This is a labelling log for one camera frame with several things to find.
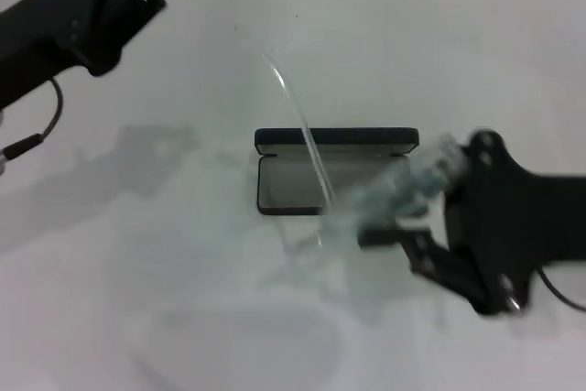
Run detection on black glasses case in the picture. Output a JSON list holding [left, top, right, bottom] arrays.
[[254, 127, 420, 217]]

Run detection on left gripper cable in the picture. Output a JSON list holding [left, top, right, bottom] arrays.
[[0, 77, 64, 168]]

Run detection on clear white glasses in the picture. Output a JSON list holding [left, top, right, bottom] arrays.
[[233, 27, 367, 264]]

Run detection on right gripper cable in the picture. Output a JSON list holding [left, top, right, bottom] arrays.
[[535, 266, 586, 310]]

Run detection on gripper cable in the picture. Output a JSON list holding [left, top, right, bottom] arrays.
[[0, 77, 64, 168], [535, 266, 586, 310]]

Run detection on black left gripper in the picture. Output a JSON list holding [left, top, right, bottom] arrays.
[[0, 0, 202, 111]]

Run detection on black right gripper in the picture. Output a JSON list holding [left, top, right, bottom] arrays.
[[352, 129, 586, 318]]

